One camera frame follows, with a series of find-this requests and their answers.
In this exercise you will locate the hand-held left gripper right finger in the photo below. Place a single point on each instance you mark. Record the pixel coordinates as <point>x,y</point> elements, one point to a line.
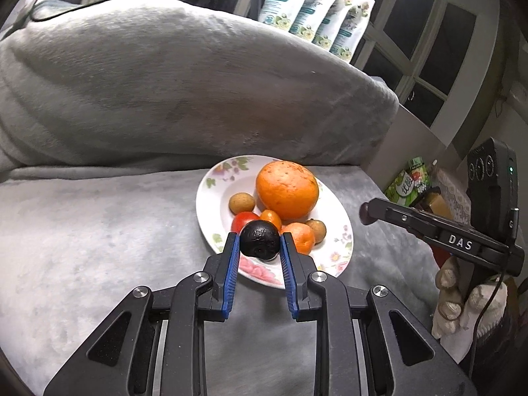
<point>288,272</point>

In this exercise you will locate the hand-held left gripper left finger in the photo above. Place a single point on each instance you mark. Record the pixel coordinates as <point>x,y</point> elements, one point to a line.
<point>232,272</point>

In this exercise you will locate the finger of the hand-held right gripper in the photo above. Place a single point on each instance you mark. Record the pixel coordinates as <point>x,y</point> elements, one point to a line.
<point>400,218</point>

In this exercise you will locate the orange mandarin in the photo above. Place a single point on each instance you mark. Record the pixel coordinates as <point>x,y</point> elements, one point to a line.
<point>301,237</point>

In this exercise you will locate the red tomato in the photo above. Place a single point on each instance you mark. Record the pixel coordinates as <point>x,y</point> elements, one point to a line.
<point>243,222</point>

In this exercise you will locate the brown longan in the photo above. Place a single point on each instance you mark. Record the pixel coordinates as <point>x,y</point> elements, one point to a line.
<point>317,229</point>
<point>242,203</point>

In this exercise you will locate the small orange kumquat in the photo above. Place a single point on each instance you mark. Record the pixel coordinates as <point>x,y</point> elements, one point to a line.
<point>271,217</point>

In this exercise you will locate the white floral plate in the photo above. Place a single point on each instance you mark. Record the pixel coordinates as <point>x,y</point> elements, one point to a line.
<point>218,189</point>

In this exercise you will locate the person's right hand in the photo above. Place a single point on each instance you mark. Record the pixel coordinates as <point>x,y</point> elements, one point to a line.
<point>447,313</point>

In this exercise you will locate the green packet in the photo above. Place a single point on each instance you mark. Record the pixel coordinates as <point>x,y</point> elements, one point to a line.
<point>406,185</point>

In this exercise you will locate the brown box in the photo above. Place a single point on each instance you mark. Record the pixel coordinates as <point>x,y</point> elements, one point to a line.
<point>433,204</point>

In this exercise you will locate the large orange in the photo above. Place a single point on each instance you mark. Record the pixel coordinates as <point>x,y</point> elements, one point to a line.
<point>286,189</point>

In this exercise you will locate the grey fleece blanket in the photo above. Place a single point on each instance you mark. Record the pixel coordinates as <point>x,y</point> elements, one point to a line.
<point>103,214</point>

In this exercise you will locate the white framed glass door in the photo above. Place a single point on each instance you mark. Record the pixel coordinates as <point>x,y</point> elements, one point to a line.
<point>489,41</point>

